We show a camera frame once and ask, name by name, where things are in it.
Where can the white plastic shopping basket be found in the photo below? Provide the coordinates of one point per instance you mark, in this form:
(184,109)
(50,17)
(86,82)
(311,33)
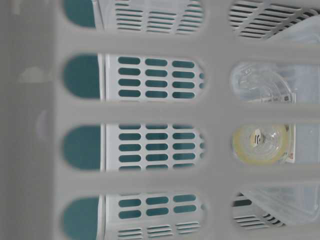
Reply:
(36,112)

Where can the translucent plastic storage container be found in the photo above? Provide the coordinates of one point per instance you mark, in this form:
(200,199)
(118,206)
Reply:
(299,203)

